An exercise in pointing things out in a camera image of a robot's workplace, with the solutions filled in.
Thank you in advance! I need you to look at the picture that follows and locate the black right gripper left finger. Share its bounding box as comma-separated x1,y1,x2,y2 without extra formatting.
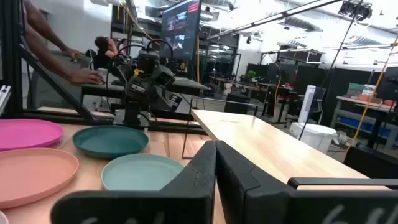
51,140,217,224

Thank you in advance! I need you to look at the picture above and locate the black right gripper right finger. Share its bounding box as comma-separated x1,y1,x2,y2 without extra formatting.
216,140,398,224

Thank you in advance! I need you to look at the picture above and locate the light blue plate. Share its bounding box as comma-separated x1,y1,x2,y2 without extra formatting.
101,153,185,192

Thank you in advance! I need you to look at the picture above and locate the peach plate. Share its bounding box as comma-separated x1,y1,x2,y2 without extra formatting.
0,147,80,210

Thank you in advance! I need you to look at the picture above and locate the pink plate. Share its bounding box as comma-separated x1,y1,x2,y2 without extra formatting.
0,118,65,152

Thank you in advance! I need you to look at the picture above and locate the person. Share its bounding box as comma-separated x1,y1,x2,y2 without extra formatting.
93,36,119,70
22,0,105,85

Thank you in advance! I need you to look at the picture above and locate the large black monitor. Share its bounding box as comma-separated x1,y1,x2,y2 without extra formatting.
160,0,202,60

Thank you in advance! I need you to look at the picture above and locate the white cylindrical container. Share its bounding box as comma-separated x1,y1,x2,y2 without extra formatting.
289,121,338,154

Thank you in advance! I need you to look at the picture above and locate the black office chair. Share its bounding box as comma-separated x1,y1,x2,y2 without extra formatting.
223,92,259,115

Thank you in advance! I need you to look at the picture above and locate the white tower appliance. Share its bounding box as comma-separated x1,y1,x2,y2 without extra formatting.
297,85,317,125

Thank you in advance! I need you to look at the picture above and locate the grey workbench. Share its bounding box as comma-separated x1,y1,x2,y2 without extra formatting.
331,95,398,150

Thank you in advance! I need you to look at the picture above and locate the green box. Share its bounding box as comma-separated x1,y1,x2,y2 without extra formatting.
346,82,365,97

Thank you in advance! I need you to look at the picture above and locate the black overhead light beam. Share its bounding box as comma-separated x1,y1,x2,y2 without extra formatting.
207,0,343,40

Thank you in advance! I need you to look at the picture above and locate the black ceiling spotlight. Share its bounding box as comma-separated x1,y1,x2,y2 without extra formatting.
337,0,373,22

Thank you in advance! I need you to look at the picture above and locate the black rig frame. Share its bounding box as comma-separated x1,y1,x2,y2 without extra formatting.
0,0,208,135

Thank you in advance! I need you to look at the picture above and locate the white bracket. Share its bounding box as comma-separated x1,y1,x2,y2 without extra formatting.
0,85,12,116

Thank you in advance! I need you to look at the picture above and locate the yellow cable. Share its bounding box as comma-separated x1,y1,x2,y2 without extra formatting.
343,34,398,157

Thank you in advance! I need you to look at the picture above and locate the long black cable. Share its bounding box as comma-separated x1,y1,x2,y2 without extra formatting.
297,0,364,141

